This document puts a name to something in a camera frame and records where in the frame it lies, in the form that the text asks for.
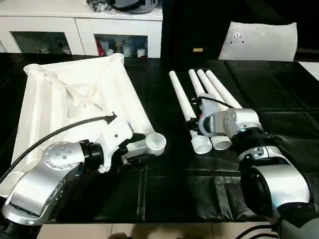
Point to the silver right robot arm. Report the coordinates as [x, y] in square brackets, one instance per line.
[274, 179]

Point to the dark robot left foot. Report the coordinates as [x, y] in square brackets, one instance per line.
[119, 236]

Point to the red packet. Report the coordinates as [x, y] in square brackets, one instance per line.
[100, 48]

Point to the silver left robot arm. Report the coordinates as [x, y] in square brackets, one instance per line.
[37, 186]

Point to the black box with gold label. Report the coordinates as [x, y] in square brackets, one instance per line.
[189, 25]

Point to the grey helmet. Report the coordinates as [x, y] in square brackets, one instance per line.
[134, 6]

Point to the black tangled items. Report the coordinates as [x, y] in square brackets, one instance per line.
[99, 5]

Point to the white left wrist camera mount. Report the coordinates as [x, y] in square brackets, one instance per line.
[112, 139]

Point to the white glass-door cabinet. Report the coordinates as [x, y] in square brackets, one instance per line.
[74, 22]

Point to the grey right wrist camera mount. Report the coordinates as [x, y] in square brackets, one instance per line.
[211, 104]

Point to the white bag with round fitting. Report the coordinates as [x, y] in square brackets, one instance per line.
[261, 42]

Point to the black table mat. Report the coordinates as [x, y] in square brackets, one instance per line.
[174, 186]

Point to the white plastic table top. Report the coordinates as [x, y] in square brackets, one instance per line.
[45, 112]

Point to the white plastic table leg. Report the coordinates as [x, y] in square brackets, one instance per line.
[197, 84]
[207, 84]
[224, 94]
[179, 97]

